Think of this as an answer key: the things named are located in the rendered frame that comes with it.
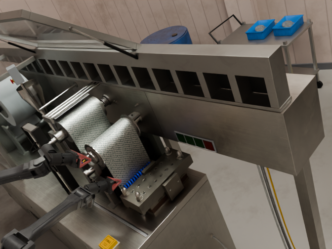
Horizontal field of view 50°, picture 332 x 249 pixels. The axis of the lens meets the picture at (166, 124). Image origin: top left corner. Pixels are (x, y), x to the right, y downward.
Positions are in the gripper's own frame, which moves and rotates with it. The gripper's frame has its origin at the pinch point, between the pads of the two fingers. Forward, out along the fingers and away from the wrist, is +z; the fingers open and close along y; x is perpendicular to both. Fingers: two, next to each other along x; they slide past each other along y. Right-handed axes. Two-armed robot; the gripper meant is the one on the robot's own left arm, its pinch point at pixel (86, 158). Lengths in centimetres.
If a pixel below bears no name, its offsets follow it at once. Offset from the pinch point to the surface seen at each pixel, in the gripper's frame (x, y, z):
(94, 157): 1.3, 3.8, 2.1
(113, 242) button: -37.0, 19.7, 9.1
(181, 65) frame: 50, 48, 7
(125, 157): 1.7, 6.7, 18.9
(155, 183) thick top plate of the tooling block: -7.7, 23.5, 27.4
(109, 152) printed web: 4.4, 6.6, 8.5
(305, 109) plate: 40, 90, 33
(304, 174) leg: 12, 84, 59
